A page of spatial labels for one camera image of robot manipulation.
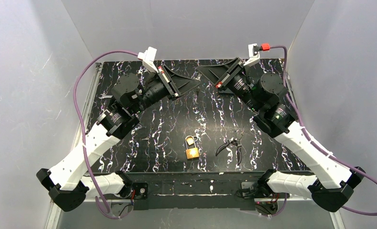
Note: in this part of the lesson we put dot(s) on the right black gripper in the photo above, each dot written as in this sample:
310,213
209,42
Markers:
229,73

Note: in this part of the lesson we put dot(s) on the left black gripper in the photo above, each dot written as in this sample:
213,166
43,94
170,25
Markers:
168,81

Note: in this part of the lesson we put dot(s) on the large brass padlock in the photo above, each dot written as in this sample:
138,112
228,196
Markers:
192,151

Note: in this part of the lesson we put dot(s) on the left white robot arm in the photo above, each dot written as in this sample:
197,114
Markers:
71,181

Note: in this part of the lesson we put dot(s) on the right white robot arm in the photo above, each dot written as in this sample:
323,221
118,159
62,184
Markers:
331,184

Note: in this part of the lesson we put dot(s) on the small brass padlock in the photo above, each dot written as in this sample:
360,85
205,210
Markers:
189,140

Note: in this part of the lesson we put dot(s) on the silver open-end wrench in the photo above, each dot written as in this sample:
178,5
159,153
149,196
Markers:
105,96

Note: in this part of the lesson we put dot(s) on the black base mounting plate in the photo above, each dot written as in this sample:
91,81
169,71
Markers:
189,190

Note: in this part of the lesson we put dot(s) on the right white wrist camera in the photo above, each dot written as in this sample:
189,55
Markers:
254,54

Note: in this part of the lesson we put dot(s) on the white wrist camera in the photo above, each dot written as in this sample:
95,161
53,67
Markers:
147,59
254,54

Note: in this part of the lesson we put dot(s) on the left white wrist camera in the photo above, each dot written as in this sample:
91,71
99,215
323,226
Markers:
147,59

